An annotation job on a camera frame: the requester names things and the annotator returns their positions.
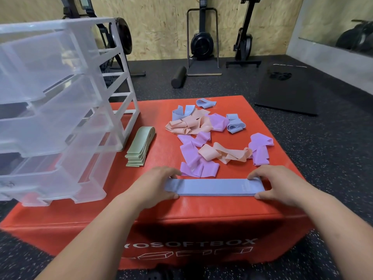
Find person's right hand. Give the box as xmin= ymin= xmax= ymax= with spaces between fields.
xmin=247 ymin=165 xmax=317 ymax=208

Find person's left hand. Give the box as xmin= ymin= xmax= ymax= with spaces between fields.
xmin=124 ymin=166 xmax=182 ymax=212

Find stack of green bands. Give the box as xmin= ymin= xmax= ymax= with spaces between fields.
xmin=125 ymin=126 xmax=156 ymax=168

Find translucent plastic drawer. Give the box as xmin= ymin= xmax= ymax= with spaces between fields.
xmin=0 ymin=131 xmax=123 ymax=207
xmin=0 ymin=74 xmax=116 ymax=158
xmin=0 ymin=29 xmax=98 ymax=105
xmin=73 ymin=151 xmax=117 ymax=204

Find pile of mixed resistance bands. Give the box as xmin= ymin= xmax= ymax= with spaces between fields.
xmin=165 ymin=98 xmax=274 ymax=178

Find stack of blue bands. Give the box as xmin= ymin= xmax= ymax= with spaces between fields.
xmin=164 ymin=177 xmax=266 ymax=197

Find clear plastic drawer unit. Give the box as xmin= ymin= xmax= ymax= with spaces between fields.
xmin=0 ymin=17 xmax=140 ymax=152

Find person's left forearm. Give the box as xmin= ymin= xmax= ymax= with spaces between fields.
xmin=35 ymin=194 xmax=142 ymax=280

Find person's right forearm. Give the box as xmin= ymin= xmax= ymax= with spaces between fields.
xmin=303 ymin=189 xmax=373 ymax=280

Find red soft plyo box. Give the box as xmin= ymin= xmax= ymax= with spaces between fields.
xmin=0 ymin=95 xmax=314 ymax=270

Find black perforated clog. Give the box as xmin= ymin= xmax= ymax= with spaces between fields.
xmin=145 ymin=266 xmax=175 ymax=280

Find black exercise mat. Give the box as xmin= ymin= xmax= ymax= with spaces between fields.
xmin=255 ymin=64 xmax=320 ymax=116

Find black foam roller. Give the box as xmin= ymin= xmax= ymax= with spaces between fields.
xmin=171 ymin=66 xmax=188 ymax=89

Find black upright rowing machine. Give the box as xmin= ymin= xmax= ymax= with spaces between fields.
xmin=226 ymin=0 xmax=262 ymax=68

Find black ski machine with stand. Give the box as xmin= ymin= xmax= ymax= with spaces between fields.
xmin=186 ymin=0 xmax=223 ymax=77

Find black straps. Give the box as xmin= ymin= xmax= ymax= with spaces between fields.
xmin=269 ymin=72 xmax=293 ymax=81

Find wall mirror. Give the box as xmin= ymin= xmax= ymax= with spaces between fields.
xmin=298 ymin=0 xmax=373 ymax=57

